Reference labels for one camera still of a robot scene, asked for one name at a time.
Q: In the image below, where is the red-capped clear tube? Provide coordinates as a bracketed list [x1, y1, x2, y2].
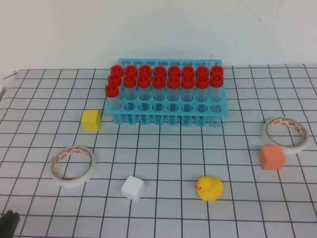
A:
[105, 84, 121, 110]

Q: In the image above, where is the orange foam cube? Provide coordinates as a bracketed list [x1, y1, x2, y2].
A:
[259, 145, 285, 171]

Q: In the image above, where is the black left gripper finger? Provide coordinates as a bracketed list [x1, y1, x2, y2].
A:
[0, 210, 20, 238]

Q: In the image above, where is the white foam cube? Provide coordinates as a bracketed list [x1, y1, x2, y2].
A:
[121, 176, 145, 202]

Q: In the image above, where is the right white tape roll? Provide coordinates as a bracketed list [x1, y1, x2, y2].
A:
[262, 117, 310, 155]

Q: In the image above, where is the yellow rubber duck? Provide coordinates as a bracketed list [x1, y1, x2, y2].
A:
[195, 177, 223, 201]

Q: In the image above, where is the left white tape roll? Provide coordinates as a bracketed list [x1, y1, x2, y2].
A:
[50, 146, 96, 187]

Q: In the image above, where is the white grid-pattern cloth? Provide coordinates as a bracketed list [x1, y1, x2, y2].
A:
[0, 64, 317, 238]

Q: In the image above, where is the yellow foam cube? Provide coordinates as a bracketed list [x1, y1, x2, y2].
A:
[81, 110, 101, 132]

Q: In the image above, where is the white tape roll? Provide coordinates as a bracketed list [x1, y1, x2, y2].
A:
[262, 117, 310, 155]
[50, 146, 96, 187]

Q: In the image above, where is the red-capped tube row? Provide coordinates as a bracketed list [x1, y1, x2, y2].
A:
[196, 65, 210, 77]
[124, 65, 138, 77]
[168, 65, 181, 77]
[210, 65, 224, 76]
[181, 75, 195, 102]
[107, 74, 122, 87]
[167, 75, 181, 102]
[110, 64, 124, 77]
[154, 65, 167, 77]
[138, 65, 152, 77]
[181, 65, 195, 77]
[152, 75, 166, 101]
[123, 74, 137, 100]
[210, 74, 224, 102]
[196, 75, 209, 102]
[137, 74, 151, 101]

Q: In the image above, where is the blue tube rack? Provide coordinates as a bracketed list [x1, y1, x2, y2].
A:
[105, 59, 227, 127]

